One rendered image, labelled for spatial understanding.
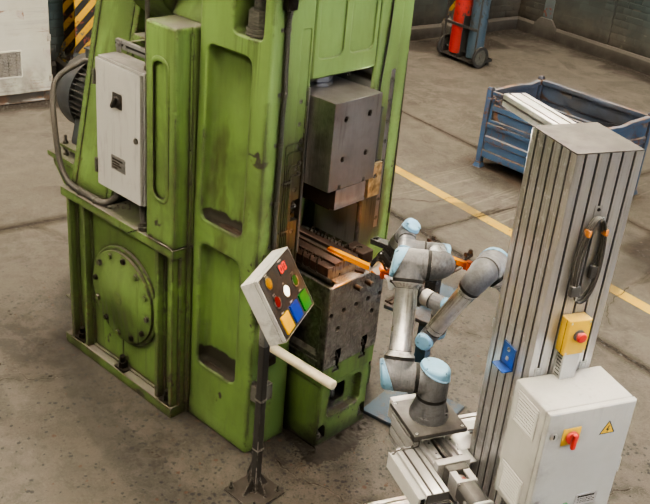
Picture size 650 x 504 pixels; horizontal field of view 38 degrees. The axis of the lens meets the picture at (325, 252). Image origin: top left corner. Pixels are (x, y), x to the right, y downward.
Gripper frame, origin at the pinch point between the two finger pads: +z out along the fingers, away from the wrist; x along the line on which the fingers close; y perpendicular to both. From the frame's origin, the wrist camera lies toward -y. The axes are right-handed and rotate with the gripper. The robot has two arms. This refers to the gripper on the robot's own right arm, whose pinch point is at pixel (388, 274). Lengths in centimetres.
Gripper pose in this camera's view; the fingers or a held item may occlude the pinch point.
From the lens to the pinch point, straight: 415.0
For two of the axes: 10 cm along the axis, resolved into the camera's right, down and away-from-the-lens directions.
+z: -7.3, -3.5, 5.9
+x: 6.8, -2.9, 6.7
